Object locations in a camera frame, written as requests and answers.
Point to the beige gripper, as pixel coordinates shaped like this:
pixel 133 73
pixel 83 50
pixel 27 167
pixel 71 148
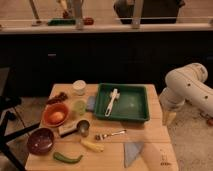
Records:
pixel 168 117

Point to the grey-blue towel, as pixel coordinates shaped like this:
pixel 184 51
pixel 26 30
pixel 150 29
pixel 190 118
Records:
pixel 131 151

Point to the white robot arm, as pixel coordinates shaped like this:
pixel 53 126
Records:
pixel 186 83

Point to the metal measuring cup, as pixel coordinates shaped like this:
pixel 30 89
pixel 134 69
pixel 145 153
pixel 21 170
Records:
pixel 81 127

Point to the light green small cup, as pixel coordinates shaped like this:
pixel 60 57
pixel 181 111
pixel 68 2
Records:
pixel 79 107

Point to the white paper cup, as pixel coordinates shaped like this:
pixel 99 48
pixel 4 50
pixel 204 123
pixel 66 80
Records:
pixel 79 87

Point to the green plastic tray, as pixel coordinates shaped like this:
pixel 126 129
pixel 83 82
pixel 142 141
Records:
pixel 132 105

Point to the white plastic brush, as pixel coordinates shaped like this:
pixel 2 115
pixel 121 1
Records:
pixel 114 95

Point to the silver fork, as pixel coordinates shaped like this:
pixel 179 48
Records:
pixel 100 137

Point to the yellow corn piece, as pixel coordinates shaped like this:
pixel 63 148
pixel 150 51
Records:
pixel 93 146

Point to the dark bin behind counter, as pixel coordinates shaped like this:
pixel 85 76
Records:
pixel 153 11

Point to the orange fruit in bowl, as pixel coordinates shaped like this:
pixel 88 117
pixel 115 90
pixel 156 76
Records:
pixel 56 117

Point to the orange bowl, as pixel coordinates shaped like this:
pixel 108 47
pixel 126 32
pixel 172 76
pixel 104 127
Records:
pixel 50 109

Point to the green chili pepper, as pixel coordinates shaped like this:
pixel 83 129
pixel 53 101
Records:
pixel 62 158

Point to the red object on counter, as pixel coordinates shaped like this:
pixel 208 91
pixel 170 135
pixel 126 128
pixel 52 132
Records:
pixel 88 21

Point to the dark purple bowl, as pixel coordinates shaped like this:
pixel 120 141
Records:
pixel 41 141

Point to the green object on counter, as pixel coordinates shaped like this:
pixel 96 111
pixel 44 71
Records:
pixel 61 22

